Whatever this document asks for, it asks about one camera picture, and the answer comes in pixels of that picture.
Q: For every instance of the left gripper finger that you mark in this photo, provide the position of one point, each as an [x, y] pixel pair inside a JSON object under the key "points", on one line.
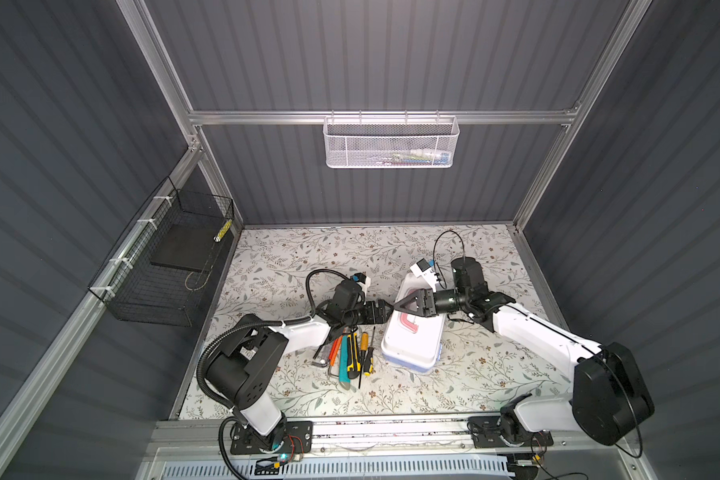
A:
{"points": [[381, 318], [384, 306]]}

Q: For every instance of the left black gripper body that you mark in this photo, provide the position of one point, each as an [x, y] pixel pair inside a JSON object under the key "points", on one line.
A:
{"points": [[362, 314]]}

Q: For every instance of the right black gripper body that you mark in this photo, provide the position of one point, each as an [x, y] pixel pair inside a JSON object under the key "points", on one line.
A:
{"points": [[447, 301]]}

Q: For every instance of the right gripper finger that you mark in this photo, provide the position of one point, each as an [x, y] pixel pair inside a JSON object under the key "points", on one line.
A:
{"points": [[414, 309], [418, 298]]}

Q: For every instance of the white blue tool box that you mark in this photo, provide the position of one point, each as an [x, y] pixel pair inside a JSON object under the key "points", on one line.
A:
{"points": [[413, 342]]}

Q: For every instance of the black yellow screwdriver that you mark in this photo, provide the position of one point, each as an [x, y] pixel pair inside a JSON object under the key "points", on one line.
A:
{"points": [[369, 357]]}

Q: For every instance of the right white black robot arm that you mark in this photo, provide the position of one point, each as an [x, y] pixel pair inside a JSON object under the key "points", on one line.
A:
{"points": [[609, 398]]}

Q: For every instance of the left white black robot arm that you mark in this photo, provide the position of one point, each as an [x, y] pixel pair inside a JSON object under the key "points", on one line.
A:
{"points": [[235, 369]]}

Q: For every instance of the large black hex key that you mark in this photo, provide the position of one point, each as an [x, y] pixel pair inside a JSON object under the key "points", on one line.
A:
{"points": [[323, 354]]}

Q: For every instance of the yellow black utility knife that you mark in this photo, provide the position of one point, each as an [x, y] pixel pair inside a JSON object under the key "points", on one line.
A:
{"points": [[352, 355]]}

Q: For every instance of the yellow tag in cage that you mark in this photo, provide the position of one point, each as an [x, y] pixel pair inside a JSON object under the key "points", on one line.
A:
{"points": [[223, 231]]}

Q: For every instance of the black foam pad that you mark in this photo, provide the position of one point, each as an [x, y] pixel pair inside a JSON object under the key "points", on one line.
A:
{"points": [[187, 248]]}

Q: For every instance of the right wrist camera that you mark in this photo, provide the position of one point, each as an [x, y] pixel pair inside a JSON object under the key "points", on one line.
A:
{"points": [[425, 269]]}

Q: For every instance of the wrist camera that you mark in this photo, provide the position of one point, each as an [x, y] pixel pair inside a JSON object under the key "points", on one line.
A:
{"points": [[362, 279], [425, 269]]}

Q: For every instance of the orange handled tool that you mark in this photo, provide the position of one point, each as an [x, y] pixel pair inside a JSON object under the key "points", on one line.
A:
{"points": [[335, 350]]}

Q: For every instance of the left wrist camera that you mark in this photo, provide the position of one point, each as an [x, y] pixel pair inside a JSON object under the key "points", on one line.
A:
{"points": [[362, 279]]}

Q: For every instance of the teal handled tool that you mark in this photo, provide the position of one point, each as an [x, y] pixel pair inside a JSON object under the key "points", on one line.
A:
{"points": [[344, 380]]}

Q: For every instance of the white wire mesh basket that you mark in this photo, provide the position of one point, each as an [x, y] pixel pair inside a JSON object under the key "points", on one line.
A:
{"points": [[390, 141]]}

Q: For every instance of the white vented cable duct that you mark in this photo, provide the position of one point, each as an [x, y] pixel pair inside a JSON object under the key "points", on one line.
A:
{"points": [[408, 467]]}

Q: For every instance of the black wire cage basket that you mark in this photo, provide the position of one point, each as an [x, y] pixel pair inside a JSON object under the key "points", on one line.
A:
{"points": [[134, 290]]}

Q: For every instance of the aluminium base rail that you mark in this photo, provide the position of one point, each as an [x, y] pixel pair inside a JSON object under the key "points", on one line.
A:
{"points": [[414, 434]]}

